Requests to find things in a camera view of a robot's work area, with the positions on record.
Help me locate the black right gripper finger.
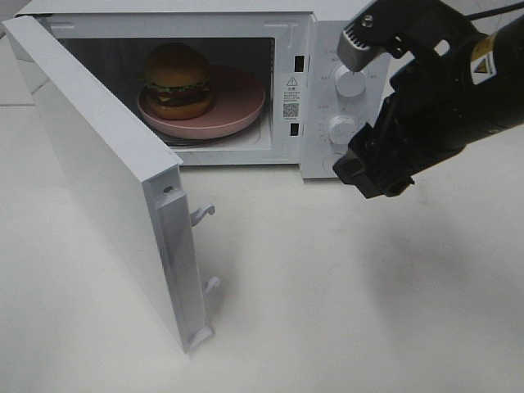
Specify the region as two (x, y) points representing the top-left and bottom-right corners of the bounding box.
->
(332, 124), (414, 199)

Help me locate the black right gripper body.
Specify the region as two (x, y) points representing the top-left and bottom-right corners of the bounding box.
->
(384, 33), (504, 175)

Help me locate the white round door button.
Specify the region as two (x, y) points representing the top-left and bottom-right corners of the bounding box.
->
(323, 153), (343, 175)

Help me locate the pink round plate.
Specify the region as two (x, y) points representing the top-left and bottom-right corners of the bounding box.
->
(137, 65), (266, 140)

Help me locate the burger with lettuce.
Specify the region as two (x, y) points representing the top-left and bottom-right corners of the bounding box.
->
(141, 43), (214, 120)

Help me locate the white microwave door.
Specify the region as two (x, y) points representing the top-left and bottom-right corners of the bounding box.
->
(4, 16), (219, 352)

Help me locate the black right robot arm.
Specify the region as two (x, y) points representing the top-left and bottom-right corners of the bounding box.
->
(386, 17), (523, 176)

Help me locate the white lower timer knob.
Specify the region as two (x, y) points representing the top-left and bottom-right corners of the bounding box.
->
(327, 115), (359, 145)

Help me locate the white upper power knob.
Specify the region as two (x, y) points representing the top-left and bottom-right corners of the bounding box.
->
(334, 65), (367, 97)

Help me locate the white microwave oven body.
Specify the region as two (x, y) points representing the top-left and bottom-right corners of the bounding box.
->
(38, 16), (389, 178)

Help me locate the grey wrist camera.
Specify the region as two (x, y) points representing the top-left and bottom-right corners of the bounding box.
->
(337, 1), (450, 72)

